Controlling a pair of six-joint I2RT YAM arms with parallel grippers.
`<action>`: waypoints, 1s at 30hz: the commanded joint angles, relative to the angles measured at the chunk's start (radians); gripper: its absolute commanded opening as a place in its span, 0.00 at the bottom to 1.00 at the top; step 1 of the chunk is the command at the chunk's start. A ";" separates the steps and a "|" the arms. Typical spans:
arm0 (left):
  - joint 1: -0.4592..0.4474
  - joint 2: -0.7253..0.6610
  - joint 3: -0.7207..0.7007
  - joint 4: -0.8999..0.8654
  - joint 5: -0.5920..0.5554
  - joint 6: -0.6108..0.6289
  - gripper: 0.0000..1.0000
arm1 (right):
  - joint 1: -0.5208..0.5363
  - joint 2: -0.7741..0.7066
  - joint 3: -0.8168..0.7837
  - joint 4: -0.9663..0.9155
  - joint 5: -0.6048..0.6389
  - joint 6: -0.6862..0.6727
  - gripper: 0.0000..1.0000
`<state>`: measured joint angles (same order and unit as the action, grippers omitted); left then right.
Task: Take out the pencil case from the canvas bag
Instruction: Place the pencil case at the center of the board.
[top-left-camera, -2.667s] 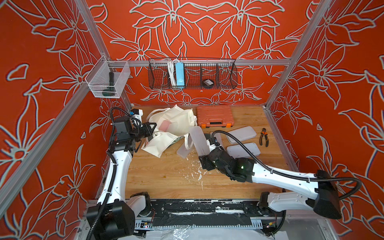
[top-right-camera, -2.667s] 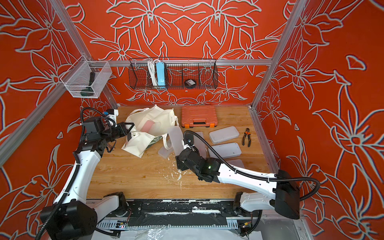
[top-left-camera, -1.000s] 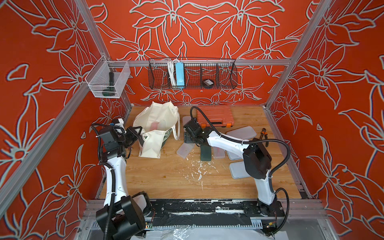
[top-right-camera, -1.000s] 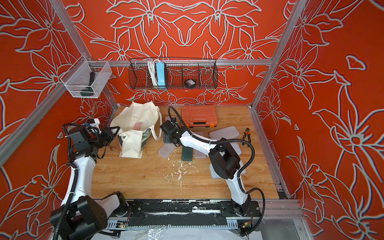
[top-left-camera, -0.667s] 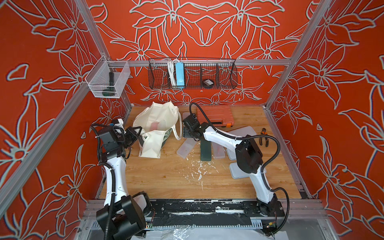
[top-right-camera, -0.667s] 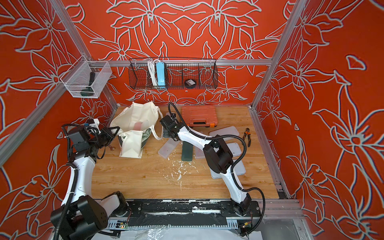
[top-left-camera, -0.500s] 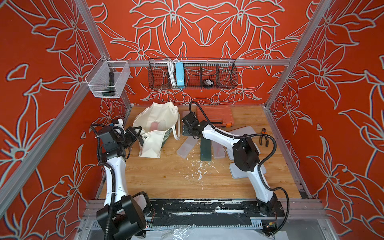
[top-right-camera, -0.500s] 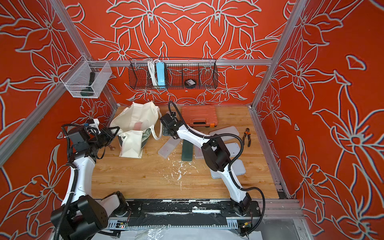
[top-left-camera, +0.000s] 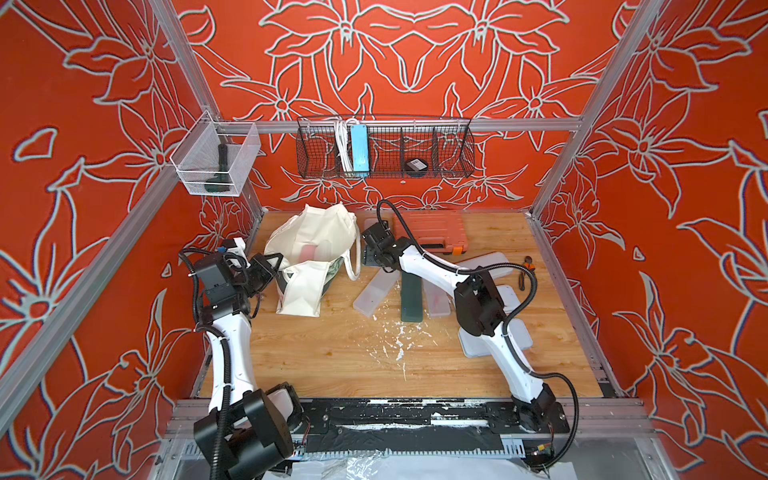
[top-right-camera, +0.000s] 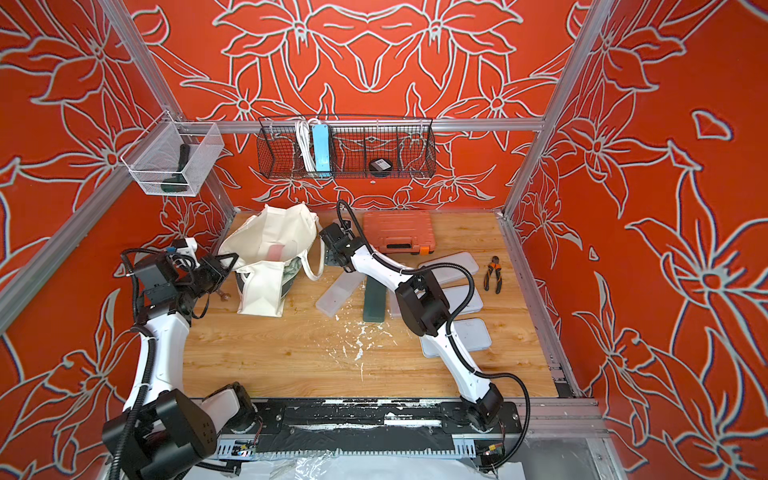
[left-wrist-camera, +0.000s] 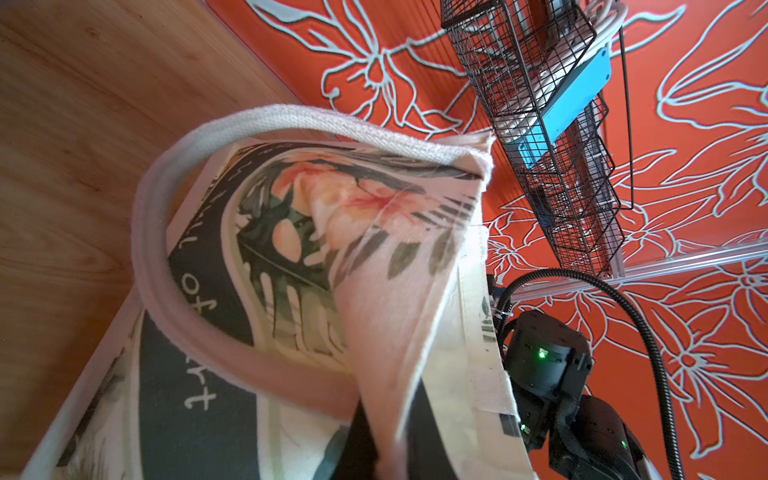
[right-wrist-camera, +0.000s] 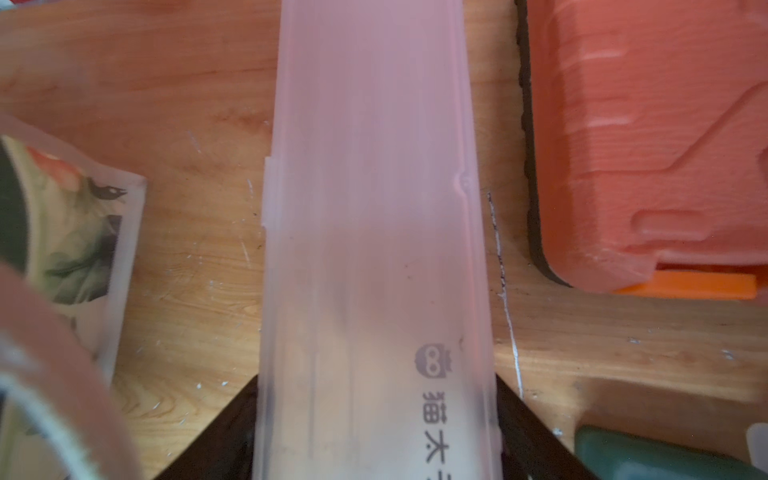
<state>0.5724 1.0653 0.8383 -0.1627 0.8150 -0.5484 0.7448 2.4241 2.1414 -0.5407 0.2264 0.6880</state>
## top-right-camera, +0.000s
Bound white canvas tote bag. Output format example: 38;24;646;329
218;203;326;317

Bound dark green pencil case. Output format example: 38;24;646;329
363;276;387;323

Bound translucent plastic pencil box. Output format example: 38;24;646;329
387;291;402;319

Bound grey pencil case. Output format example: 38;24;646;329
418;251;479;286
443;284;485;316
420;318;492;359

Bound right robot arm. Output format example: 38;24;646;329
320;200;532;475

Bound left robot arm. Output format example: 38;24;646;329
102;238;240;479

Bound orange plastic tool case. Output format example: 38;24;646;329
363;210;437;255

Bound pink pencil case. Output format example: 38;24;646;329
265;243;285;262

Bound small black round device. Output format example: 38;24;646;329
368;158;394;178

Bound dark green flashlight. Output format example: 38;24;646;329
161;143;191;193

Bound light blue box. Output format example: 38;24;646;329
311;123;331;177

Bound orange black pliers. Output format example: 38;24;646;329
483;256;503;294

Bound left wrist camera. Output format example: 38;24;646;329
167;237;199;270

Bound black wire wall basket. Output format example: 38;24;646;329
256;115;437;180

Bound clear acrylic wall box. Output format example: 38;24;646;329
120;111;224;197

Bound white coiled cable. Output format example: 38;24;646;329
295;118;316;175

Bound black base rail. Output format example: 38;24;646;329
212;398;522;462

